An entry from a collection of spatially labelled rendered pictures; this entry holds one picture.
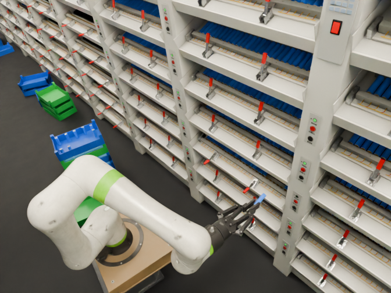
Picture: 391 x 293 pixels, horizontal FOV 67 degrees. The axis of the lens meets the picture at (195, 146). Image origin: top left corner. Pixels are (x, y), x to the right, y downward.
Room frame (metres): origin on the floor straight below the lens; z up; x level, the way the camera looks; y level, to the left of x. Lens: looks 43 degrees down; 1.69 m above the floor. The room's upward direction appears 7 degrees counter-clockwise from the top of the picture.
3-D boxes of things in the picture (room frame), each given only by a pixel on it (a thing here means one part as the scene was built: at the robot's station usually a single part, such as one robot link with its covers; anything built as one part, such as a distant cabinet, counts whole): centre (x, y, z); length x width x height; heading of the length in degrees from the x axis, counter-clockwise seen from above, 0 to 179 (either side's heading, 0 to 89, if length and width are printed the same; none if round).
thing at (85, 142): (1.53, 0.77, 0.44); 0.30 x 0.20 x 0.08; 113
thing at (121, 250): (0.75, 0.49, 0.40); 0.26 x 0.15 x 0.06; 115
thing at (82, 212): (1.27, 0.80, 0.04); 0.30 x 0.20 x 0.08; 112
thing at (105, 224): (0.76, 0.45, 0.53); 0.16 x 0.13 x 0.19; 144
